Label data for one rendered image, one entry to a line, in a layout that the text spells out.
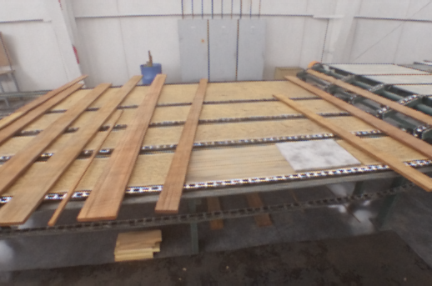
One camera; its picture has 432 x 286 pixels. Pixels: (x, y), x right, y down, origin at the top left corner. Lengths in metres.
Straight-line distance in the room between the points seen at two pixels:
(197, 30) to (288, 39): 2.95
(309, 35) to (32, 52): 8.31
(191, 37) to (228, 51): 1.08
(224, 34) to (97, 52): 3.71
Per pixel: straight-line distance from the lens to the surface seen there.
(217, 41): 6.87
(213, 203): 2.76
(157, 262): 2.35
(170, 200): 1.56
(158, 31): 7.44
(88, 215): 1.62
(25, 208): 1.91
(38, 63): 8.55
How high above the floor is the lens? 1.90
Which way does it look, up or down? 28 degrees down
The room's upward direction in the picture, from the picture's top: straight up
